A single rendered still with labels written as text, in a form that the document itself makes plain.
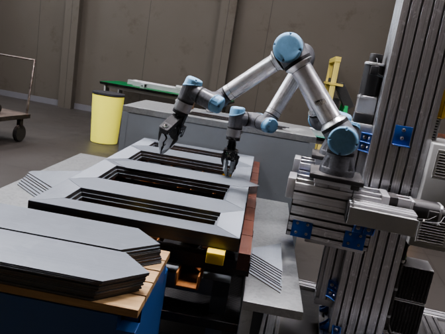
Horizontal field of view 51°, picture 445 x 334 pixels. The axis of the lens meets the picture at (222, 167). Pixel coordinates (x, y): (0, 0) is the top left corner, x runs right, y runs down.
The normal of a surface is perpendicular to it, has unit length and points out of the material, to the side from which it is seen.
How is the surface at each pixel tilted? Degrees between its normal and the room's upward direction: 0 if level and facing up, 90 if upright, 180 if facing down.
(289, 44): 84
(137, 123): 90
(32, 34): 90
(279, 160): 90
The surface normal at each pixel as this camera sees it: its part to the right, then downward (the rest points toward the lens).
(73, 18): -0.20, 0.18
